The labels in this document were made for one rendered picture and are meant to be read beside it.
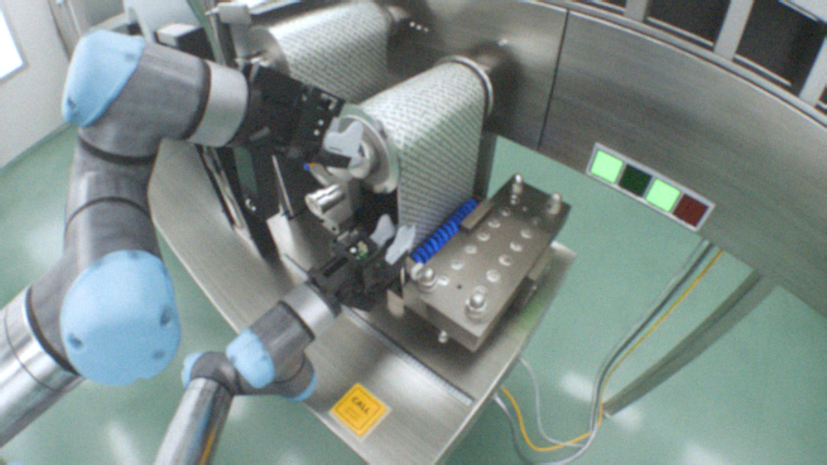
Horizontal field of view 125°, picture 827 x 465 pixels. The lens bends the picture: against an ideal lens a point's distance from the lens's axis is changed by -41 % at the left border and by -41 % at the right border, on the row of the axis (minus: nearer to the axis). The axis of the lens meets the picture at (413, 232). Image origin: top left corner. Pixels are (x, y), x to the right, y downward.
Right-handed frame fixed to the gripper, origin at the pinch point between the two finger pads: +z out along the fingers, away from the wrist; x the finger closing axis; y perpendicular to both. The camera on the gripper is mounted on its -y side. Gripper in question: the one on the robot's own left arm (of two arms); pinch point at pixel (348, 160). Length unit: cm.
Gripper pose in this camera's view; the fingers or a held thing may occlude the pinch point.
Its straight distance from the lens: 50.9
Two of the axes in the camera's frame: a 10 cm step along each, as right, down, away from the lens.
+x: -7.7, -4.7, 4.3
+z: 4.8, 0.0, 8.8
